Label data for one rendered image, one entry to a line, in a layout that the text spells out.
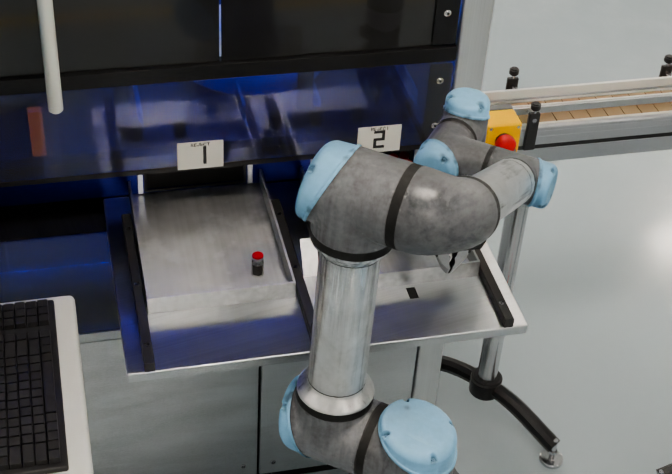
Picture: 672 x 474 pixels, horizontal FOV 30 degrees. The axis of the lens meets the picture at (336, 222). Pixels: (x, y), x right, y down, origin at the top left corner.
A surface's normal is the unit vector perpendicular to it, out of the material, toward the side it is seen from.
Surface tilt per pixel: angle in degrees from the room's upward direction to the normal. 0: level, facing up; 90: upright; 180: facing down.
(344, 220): 88
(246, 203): 0
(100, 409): 90
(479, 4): 90
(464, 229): 80
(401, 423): 7
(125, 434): 90
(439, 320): 0
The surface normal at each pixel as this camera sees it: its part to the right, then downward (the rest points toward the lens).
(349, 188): -0.29, -0.07
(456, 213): 0.47, 0.00
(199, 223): 0.05, -0.78
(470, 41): 0.22, 0.62
